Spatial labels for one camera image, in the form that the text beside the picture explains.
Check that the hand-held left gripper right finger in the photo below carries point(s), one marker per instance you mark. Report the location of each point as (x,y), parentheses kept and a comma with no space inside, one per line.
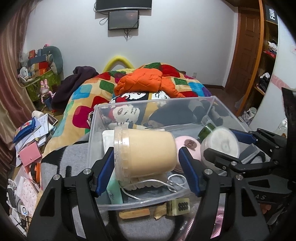
(189,172)

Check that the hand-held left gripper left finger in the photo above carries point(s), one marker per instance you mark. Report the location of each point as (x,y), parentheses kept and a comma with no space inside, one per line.
(105,172)

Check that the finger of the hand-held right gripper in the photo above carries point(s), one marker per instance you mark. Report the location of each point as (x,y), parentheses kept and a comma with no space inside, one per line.
(219,161)
(245,137)

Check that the white round jar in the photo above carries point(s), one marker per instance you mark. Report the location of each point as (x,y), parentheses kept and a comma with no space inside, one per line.
(220,141)

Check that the mint green tube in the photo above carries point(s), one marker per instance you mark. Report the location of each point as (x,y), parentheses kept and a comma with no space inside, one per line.
(114,192)

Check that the pink round device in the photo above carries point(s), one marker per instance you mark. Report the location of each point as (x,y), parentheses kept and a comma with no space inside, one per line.
(189,143)

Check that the clear plastic storage box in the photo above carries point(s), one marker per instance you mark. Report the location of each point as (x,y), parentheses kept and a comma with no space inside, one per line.
(94,143)

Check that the green glass pump bottle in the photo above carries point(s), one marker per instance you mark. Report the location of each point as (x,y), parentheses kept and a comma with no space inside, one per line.
(205,132)

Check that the mahjong tile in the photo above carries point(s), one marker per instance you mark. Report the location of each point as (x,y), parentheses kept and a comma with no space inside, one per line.
(181,206)

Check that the beige plastic jar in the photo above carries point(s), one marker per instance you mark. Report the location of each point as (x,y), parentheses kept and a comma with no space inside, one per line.
(148,153)

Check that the beige seashell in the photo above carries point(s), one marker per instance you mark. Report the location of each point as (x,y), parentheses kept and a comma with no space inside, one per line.
(160,212)

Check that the brown wooden bar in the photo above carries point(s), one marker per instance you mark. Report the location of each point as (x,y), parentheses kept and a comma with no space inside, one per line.
(135,213)

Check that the pink knit bag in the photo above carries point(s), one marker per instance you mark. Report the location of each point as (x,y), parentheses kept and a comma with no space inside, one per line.
(218,215)

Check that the white bag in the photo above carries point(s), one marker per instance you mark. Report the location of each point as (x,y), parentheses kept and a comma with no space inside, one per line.
(249,113)

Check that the orange object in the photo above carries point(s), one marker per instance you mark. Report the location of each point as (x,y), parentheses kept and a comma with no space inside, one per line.
(34,172)

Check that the pile of papers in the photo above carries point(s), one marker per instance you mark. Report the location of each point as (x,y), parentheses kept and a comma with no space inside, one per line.
(41,129)

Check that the pink card holder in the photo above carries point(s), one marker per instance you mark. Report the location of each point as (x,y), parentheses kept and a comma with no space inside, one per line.
(30,154)

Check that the colourful checked blanket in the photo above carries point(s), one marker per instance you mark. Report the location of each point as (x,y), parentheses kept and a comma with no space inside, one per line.
(92,92)

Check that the wooden shelf unit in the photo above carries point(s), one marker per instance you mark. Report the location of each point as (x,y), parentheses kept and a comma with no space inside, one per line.
(266,58)

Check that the white sliding door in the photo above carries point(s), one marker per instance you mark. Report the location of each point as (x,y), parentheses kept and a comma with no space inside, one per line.
(285,58)

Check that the small white object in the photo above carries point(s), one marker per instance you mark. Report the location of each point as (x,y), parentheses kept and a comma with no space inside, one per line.
(38,114)

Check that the wooden door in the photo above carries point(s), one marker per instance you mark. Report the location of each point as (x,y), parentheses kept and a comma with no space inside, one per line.
(245,46)

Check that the blue wallet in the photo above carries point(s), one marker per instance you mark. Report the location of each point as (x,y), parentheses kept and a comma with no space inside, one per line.
(25,128)

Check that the dark purple clothing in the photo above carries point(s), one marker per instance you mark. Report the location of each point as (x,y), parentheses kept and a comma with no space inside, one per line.
(74,85)

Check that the orange puffer jacket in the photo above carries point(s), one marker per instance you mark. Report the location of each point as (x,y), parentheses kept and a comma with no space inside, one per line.
(143,80)

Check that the pink bunny toy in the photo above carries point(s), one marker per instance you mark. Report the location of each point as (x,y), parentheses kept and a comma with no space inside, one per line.
(45,89)

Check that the green box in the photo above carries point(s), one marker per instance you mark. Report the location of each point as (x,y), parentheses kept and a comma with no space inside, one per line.
(52,80)

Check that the yellow foam arch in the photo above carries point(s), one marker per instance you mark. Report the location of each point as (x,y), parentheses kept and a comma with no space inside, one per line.
(119,58)

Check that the grey neck pillow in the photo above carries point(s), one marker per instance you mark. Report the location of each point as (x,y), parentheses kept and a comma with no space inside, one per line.
(57,58)

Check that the striped satin curtain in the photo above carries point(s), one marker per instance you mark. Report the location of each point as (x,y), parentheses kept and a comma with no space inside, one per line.
(9,92)

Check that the stack of coloured boxes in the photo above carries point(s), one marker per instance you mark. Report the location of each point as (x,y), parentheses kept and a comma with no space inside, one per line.
(38,63)

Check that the small black monitor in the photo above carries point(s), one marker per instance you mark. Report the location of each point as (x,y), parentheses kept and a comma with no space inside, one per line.
(123,19)

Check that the large black television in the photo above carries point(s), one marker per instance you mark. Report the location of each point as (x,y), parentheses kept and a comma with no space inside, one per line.
(122,4)

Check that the white wall socket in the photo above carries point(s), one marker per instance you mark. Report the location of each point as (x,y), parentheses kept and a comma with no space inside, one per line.
(194,74)

